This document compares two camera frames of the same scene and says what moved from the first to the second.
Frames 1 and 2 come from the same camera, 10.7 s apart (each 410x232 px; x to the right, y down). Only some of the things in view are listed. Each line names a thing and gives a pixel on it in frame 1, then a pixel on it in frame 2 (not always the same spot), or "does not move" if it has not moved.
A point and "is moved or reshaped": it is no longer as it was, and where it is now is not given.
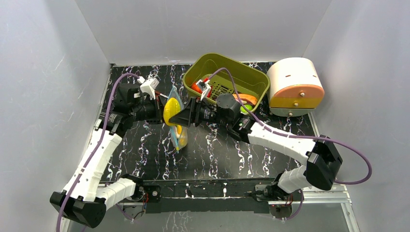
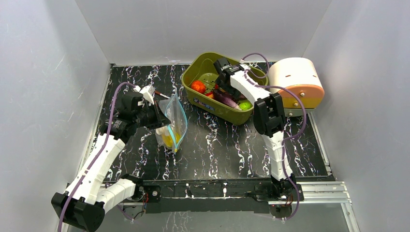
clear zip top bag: x=179 y=134 is moved or reshaped
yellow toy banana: x=183 y=140 to x=168 y=141
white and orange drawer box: x=294 y=88 does not move
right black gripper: x=195 y=111 to x=226 y=87
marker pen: x=163 y=95 does not move
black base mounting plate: x=207 y=195 does not move
